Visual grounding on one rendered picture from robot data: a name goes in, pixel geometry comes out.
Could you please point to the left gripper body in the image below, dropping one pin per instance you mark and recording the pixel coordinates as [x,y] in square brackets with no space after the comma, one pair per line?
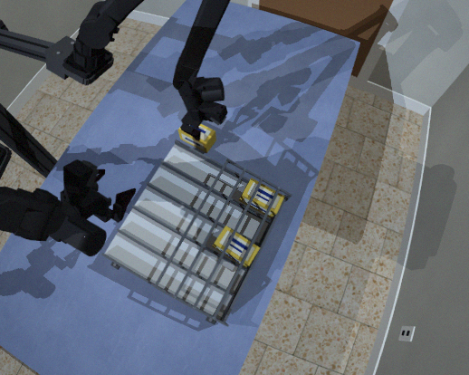
[187,120]

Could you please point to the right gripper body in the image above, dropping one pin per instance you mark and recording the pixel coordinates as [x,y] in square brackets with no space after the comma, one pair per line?
[104,213]

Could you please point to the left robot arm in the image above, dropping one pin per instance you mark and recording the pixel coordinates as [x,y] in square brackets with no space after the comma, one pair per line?
[96,32]

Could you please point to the dark grey long flat panel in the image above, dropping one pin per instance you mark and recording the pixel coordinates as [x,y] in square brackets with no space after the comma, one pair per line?
[246,274]

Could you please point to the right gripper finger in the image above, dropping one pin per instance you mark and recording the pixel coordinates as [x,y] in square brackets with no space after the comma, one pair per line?
[101,174]
[123,199]

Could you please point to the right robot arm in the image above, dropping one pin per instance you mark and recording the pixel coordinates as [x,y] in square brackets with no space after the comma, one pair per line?
[34,210]

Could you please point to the yellow butter carton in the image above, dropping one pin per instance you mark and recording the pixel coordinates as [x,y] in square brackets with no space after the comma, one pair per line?
[262,199]
[237,247]
[207,138]

